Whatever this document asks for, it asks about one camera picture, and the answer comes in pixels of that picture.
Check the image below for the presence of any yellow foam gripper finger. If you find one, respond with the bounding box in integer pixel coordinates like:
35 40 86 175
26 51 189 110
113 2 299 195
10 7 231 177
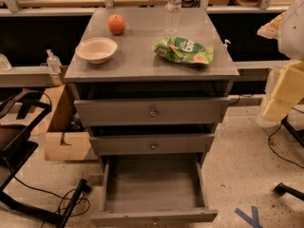
257 13 284 39

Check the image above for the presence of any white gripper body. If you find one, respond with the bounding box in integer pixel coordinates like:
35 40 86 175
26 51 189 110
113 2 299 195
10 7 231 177
262 61 304 123

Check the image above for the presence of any grey bottom drawer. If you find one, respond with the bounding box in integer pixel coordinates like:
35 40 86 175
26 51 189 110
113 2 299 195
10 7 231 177
91 153 218 227

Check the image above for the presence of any grey drawer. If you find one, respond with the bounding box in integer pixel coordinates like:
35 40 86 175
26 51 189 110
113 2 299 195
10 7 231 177
74 97 229 126
91 153 218 227
90 134 214 156

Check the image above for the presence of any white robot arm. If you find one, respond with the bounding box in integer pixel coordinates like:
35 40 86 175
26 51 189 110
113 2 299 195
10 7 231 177
257 0 304 125

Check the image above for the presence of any grey top drawer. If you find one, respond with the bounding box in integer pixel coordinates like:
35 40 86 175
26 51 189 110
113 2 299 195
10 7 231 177
74 97 229 126

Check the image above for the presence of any grey wooden drawer cabinet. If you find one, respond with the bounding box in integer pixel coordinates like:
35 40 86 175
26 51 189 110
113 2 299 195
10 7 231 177
64 7 240 173

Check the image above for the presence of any grey middle drawer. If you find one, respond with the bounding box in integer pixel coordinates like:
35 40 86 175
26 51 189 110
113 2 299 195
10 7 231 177
90 134 214 156

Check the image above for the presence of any small white pump bottle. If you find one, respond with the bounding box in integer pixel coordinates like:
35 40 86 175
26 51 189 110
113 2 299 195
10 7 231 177
223 39 231 48

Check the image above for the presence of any green chip bag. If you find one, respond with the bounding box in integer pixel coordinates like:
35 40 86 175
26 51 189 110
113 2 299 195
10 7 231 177
154 36 214 65

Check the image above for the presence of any black stand base right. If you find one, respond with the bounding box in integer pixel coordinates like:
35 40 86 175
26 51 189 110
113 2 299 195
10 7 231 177
273 114 304 202

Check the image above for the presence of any clear plastic water bottle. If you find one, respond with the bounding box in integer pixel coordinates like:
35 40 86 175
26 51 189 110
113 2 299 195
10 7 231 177
165 0 182 35

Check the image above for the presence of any red apple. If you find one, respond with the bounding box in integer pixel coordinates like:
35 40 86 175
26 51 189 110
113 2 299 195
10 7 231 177
107 14 125 35

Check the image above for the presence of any beige bowl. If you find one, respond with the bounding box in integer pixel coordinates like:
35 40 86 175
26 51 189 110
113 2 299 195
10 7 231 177
75 37 118 65

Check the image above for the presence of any clear sanitizer pump bottle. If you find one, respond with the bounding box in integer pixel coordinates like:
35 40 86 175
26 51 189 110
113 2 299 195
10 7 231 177
47 49 63 86

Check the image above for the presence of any cardboard box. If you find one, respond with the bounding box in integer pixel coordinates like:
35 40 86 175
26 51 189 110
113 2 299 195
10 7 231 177
32 69 97 162

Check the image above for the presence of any black metal stand left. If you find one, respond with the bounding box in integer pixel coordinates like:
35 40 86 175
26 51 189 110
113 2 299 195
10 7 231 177
0 89 91 228

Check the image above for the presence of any black floor cable right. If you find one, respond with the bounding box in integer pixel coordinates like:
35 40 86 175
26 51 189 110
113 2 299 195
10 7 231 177
267 106 304 170

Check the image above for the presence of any black floor cable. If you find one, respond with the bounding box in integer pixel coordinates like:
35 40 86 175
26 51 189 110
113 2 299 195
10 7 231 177
267 106 304 170
2 157 91 228

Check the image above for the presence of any black floor cable left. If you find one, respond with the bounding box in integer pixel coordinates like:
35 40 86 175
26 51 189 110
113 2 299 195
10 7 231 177
2 157 91 228

